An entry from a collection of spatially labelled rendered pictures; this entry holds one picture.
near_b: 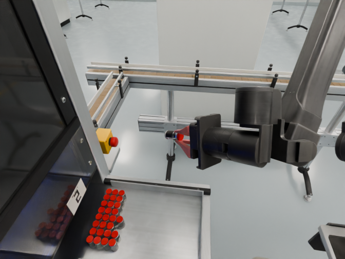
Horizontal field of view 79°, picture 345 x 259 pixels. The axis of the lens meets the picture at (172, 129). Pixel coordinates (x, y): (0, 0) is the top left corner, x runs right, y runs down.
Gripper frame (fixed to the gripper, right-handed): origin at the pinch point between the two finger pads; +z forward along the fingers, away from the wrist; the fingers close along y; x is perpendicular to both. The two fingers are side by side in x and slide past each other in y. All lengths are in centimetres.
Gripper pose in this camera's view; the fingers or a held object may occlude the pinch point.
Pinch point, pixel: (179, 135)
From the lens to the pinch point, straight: 47.6
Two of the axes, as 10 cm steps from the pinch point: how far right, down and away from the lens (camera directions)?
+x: 7.5, -1.6, 6.5
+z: -6.6, -0.9, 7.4
